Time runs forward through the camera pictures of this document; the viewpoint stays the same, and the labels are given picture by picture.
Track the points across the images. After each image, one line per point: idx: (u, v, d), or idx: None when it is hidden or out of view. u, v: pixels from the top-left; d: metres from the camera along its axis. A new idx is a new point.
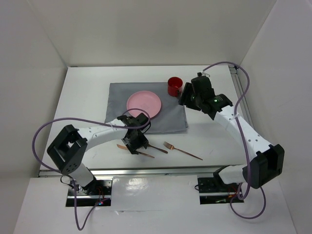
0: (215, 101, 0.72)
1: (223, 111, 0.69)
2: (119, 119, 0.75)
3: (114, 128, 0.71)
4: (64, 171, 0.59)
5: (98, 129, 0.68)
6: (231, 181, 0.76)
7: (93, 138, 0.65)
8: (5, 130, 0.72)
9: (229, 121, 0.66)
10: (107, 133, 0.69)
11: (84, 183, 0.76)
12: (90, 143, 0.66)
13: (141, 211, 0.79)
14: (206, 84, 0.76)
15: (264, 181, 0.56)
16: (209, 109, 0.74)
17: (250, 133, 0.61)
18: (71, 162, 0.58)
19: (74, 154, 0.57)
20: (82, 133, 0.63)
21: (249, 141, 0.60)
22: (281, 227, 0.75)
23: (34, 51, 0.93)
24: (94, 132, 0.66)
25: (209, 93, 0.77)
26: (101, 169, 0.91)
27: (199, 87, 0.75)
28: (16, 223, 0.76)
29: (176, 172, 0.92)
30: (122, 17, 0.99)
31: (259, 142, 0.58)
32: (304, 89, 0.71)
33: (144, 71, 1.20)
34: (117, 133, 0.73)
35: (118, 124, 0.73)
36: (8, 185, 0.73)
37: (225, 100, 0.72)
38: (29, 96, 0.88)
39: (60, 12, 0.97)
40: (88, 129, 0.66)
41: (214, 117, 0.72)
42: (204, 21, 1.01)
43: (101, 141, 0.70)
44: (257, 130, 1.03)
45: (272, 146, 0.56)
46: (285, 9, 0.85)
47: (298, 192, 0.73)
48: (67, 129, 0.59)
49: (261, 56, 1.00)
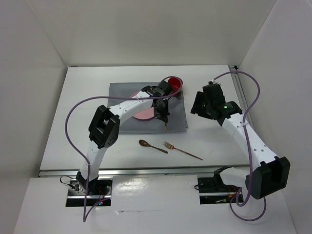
0: (225, 107, 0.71)
1: (232, 118, 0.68)
2: (144, 91, 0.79)
3: (141, 101, 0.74)
4: (106, 145, 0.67)
5: (127, 104, 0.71)
6: (230, 184, 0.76)
7: (123, 113, 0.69)
8: (5, 130, 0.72)
9: (237, 128, 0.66)
10: (136, 107, 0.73)
11: (90, 178, 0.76)
12: (122, 119, 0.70)
13: (141, 211, 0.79)
14: (218, 90, 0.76)
15: (267, 191, 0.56)
16: (218, 115, 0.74)
17: (257, 142, 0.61)
18: (110, 137, 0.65)
19: (112, 130, 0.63)
20: (113, 111, 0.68)
21: (254, 150, 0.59)
22: (281, 227, 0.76)
23: (34, 50, 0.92)
24: (123, 107, 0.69)
25: (220, 100, 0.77)
26: (101, 169, 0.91)
27: (210, 93, 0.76)
28: (16, 224, 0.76)
29: (176, 172, 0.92)
30: (122, 16, 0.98)
31: (264, 153, 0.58)
32: (303, 90, 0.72)
33: (144, 72, 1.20)
34: (144, 106, 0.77)
35: (144, 96, 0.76)
36: (8, 185, 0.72)
37: (235, 107, 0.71)
38: (29, 96, 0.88)
39: (60, 11, 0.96)
40: (118, 106, 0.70)
41: (223, 123, 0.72)
42: (204, 21, 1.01)
43: (132, 115, 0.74)
44: (257, 130, 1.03)
45: (277, 159, 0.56)
46: (285, 10, 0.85)
47: (298, 192, 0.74)
48: (101, 109, 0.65)
49: (262, 56, 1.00)
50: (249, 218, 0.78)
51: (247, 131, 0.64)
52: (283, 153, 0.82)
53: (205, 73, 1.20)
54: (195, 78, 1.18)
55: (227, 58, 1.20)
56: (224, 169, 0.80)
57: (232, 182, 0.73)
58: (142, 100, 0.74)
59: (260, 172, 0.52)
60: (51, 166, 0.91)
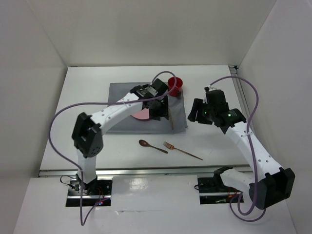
0: (229, 115, 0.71)
1: (235, 126, 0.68)
2: (132, 92, 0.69)
3: (127, 106, 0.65)
4: (90, 154, 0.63)
5: (111, 110, 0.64)
6: (229, 185, 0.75)
7: (107, 121, 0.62)
8: (5, 131, 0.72)
9: (241, 138, 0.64)
10: (122, 112, 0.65)
11: (87, 180, 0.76)
12: (107, 126, 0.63)
13: (141, 211, 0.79)
14: (221, 97, 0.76)
15: (271, 203, 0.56)
16: (222, 123, 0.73)
17: (261, 152, 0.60)
18: (93, 146, 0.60)
19: (92, 141, 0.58)
20: (95, 119, 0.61)
21: (259, 161, 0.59)
22: (281, 228, 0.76)
23: (34, 50, 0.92)
24: (107, 114, 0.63)
25: (223, 107, 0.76)
26: (102, 169, 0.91)
27: (213, 100, 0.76)
28: (16, 224, 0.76)
29: (176, 172, 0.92)
30: (123, 17, 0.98)
31: (269, 164, 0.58)
32: (303, 90, 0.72)
33: (144, 71, 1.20)
34: (132, 109, 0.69)
35: (131, 98, 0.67)
36: (8, 185, 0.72)
37: (239, 115, 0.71)
38: (29, 96, 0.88)
39: (59, 11, 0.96)
40: (102, 112, 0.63)
41: (226, 131, 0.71)
42: (204, 21, 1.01)
43: (120, 120, 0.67)
44: (257, 130, 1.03)
45: (282, 170, 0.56)
46: (285, 10, 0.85)
47: (298, 192, 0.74)
48: (82, 118, 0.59)
49: (262, 56, 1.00)
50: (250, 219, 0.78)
51: (253, 142, 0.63)
52: (283, 153, 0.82)
53: (205, 73, 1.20)
54: (195, 78, 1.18)
55: (227, 58, 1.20)
56: (224, 170, 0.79)
57: (232, 183, 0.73)
58: (129, 104, 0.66)
59: (265, 184, 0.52)
60: (51, 166, 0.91)
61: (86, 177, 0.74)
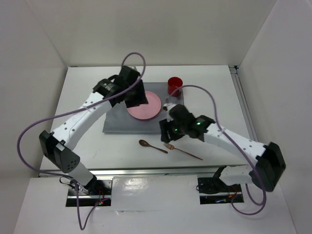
0: (198, 124, 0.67)
1: (209, 130, 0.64)
2: (95, 92, 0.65)
3: (91, 110, 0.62)
4: (68, 169, 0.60)
5: (74, 121, 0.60)
6: (232, 183, 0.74)
7: (71, 134, 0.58)
8: (5, 131, 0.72)
9: (219, 137, 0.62)
10: (87, 119, 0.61)
11: (84, 182, 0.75)
12: (75, 138, 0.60)
13: (141, 210, 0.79)
14: (184, 110, 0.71)
15: (275, 181, 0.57)
16: (197, 134, 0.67)
17: (241, 141, 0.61)
18: (67, 163, 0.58)
19: (63, 158, 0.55)
20: (58, 136, 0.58)
21: (244, 149, 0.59)
22: (281, 227, 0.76)
23: (34, 50, 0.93)
24: (70, 127, 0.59)
25: (191, 119, 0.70)
26: (99, 169, 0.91)
27: (178, 115, 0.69)
28: (16, 224, 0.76)
29: (176, 172, 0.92)
30: (123, 17, 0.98)
31: (253, 147, 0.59)
32: (303, 90, 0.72)
33: (144, 71, 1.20)
34: (100, 112, 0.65)
35: (95, 101, 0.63)
36: (8, 185, 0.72)
37: (206, 119, 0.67)
38: (29, 96, 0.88)
39: (59, 11, 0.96)
40: (64, 126, 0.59)
41: (204, 139, 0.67)
42: (204, 21, 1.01)
43: (88, 126, 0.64)
44: (257, 130, 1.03)
45: (266, 146, 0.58)
46: (285, 10, 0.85)
47: (298, 192, 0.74)
48: (43, 139, 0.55)
49: (262, 56, 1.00)
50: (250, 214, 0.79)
51: (230, 135, 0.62)
52: (283, 153, 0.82)
53: (205, 73, 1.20)
54: (195, 78, 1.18)
55: (227, 58, 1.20)
56: (223, 170, 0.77)
57: (234, 181, 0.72)
58: (94, 107, 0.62)
59: None
60: (51, 166, 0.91)
61: (80, 180, 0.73)
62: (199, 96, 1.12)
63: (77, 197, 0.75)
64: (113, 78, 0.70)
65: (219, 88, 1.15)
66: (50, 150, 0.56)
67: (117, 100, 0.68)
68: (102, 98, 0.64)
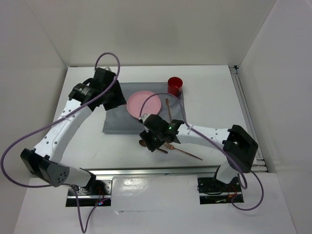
0: (169, 128, 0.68)
1: (180, 130, 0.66)
2: (71, 99, 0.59)
3: (71, 119, 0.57)
4: (58, 182, 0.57)
5: (55, 132, 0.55)
6: (231, 179, 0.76)
7: (54, 147, 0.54)
8: (5, 130, 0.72)
9: (189, 134, 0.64)
10: (68, 128, 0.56)
11: (82, 183, 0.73)
12: (59, 150, 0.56)
13: (141, 211, 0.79)
14: (156, 118, 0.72)
15: (250, 160, 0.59)
16: (172, 138, 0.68)
17: (208, 131, 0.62)
18: (56, 176, 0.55)
19: (50, 173, 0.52)
20: (40, 152, 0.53)
21: (212, 138, 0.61)
22: (280, 227, 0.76)
23: (34, 50, 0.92)
24: (51, 140, 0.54)
25: (165, 125, 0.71)
26: (100, 169, 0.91)
27: (151, 124, 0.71)
28: (16, 224, 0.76)
29: (176, 172, 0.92)
30: (123, 17, 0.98)
31: (219, 134, 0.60)
32: (303, 90, 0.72)
33: (144, 72, 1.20)
34: (81, 118, 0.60)
35: (73, 108, 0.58)
36: (8, 185, 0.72)
37: (176, 121, 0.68)
38: (29, 96, 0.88)
39: (59, 11, 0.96)
40: (45, 140, 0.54)
41: (180, 140, 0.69)
42: (204, 21, 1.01)
43: (71, 135, 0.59)
44: (257, 130, 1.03)
45: (230, 129, 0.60)
46: (285, 10, 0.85)
47: (298, 192, 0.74)
48: (26, 157, 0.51)
49: (261, 56, 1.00)
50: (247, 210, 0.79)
51: (200, 130, 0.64)
52: (283, 153, 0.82)
53: (204, 73, 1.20)
54: (195, 78, 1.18)
55: (227, 58, 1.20)
56: (220, 171, 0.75)
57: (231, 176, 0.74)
58: (73, 114, 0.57)
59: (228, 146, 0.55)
60: None
61: (78, 182, 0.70)
62: (199, 96, 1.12)
63: (76, 197, 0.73)
64: (87, 81, 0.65)
65: (219, 88, 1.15)
66: (34, 167, 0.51)
67: (96, 104, 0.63)
68: (80, 104, 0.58)
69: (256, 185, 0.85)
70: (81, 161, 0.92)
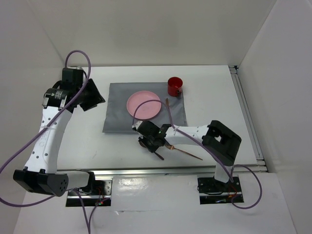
0: (159, 132, 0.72)
1: (167, 133, 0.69)
2: (47, 106, 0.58)
3: (53, 126, 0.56)
4: (61, 192, 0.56)
5: (41, 145, 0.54)
6: (229, 178, 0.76)
7: (47, 159, 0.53)
8: (5, 130, 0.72)
9: (176, 135, 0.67)
10: (54, 136, 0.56)
11: (84, 183, 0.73)
12: (52, 161, 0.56)
13: (141, 211, 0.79)
14: (147, 124, 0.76)
15: (233, 153, 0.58)
16: (163, 141, 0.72)
17: (190, 129, 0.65)
18: (57, 187, 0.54)
19: (51, 185, 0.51)
20: (33, 167, 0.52)
21: (193, 136, 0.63)
22: (281, 227, 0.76)
23: (34, 50, 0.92)
24: (41, 153, 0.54)
25: (155, 129, 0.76)
26: (100, 169, 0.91)
27: (143, 130, 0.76)
28: (16, 224, 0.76)
29: (176, 172, 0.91)
30: (123, 16, 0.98)
31: (199, 130, 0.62)
32: (303, 90, 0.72)
33: (144, 72, 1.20)
34: (63, 124, 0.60)
35: (52, 115, 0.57)
36: (8, 185, 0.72)
37: (165, 125, 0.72)
38: (29, 96, 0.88)
39: (59, 11, 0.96)
40: (35, 155, 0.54)
41: (171, 143, 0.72)
42: (204, 20, 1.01)
43: (59, 144, 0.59)
44: (257, 130, 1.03)
45: (209, 125, 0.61)
46: (285, 10, 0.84)
47: (299, 193, 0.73)
48: (20, 179, 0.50)
49: (262, 56, 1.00)
50: (246, 209, 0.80)
51: (184, 130, 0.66)
52: (283, 153, 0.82)
53: (205, 73, 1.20)
54: (195, 78, 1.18)
55: (227, 58, 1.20)
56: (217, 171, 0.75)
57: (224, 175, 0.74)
58: (54, 122, 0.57)
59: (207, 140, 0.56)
60: None
61: (78, 184, 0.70)
62: (200, 96, 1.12)
63: (80, 197, 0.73)
64: (57, 85, 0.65)
65: (219, 88, 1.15)
66: (32, 185, 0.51)
67: (72, 106, 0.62)
68: (58, 108, 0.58)
69: (257, 185, 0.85)
70: (81, 161, 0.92)
